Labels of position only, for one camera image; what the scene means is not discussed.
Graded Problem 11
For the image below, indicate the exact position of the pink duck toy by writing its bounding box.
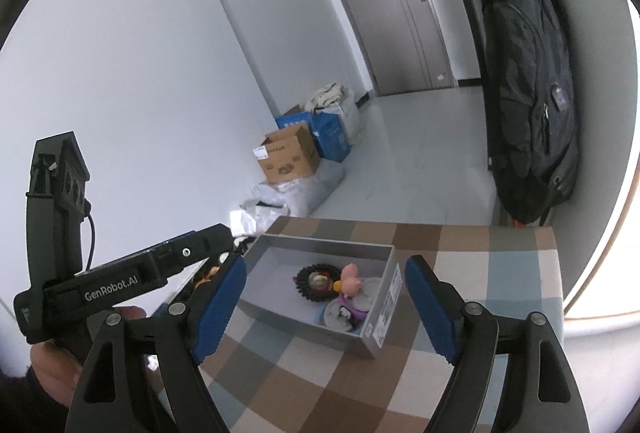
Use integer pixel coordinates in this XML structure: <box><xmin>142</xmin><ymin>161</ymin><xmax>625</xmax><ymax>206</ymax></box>
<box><xmin>332</xmin><ymin>263</ymin><xmax>362</xmax><ymax>297</ymax></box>

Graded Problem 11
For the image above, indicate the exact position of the person's left hand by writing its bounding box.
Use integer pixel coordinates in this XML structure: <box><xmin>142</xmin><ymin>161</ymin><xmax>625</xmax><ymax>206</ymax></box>
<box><xmin>30</xmin><ymin>341</ymin><xmax>82</xmax><ymax>408</ymax></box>

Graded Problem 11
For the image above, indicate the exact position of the white plastic bag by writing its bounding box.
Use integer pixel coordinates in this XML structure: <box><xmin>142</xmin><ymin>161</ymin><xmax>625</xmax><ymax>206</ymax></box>
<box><xmin>229</xmin><ymin>159</ymin><xmax>345</xmax><ymax>237</ymax></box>

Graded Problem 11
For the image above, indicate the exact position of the brown cardboard box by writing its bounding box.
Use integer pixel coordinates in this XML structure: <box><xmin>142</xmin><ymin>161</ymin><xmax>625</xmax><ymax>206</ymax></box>
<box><xmin>253</xmin><ymin>123</ymin><xmax>320</xmax><ymax>184</ymax></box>

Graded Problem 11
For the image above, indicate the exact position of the checkered blanket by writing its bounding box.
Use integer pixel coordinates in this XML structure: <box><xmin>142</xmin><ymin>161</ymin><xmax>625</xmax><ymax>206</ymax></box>
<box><xmin>201</xmin><ymin>217</ymin><xmax>563</xmax><ymax>432</ymax></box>

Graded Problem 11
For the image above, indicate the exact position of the grey phone box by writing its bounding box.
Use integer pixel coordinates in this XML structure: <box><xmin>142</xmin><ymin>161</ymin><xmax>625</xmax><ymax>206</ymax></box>
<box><xmin>239</xmin><ymin>235</ymin><xmax>402</xmax><ymax>358</ymax></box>

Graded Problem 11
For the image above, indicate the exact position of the blue cardboard box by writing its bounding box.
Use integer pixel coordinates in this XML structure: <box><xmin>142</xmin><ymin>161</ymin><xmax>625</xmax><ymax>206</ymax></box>
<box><xmin>276</xmin><ymin>110</ymin><xmax>350</xmax><ymax>164</ymax></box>

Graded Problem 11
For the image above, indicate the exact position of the beige tote bag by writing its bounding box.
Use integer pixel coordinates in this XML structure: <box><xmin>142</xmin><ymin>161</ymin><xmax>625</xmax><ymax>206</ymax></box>
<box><xmin>305</xmin><ymin>82</ymin><xmax>348</xmax><ymax>114</ymax></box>

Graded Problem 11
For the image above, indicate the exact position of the black backpack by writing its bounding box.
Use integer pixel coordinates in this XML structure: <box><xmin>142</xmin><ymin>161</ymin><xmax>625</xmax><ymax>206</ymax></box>
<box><xmin>483</xmin><ymin>0</ymin><xmax>579</xmax><ymax>224</ymax></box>

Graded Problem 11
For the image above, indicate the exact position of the grey door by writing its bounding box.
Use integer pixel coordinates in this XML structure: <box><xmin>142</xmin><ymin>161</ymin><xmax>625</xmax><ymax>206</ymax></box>
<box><xmin>342</xmin><ymin>0</ymin><xmax>457</xmax><ymax>96</ymax></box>

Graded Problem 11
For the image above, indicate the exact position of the black coat rack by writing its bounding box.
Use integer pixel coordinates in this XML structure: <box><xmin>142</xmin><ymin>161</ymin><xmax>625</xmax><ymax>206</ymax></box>
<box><xmin>461</xmin><ymin>0</ymin><xmax>496</xmax><ymax>171</ymax></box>

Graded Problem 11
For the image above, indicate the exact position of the black beaded bracelet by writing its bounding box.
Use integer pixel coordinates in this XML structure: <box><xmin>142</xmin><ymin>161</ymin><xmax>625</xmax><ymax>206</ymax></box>
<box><xmin>292</xmin><ymin>263</ymin><xmax>344</xmax><ymax>304</ymax></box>

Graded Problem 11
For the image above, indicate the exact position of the purple plastic ring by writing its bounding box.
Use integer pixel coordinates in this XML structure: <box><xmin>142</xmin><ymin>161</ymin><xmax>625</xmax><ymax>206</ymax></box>
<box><xmin>335</xmin><ymin>293</ymin><xmax>372</xmax><ymax>322</ymax></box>

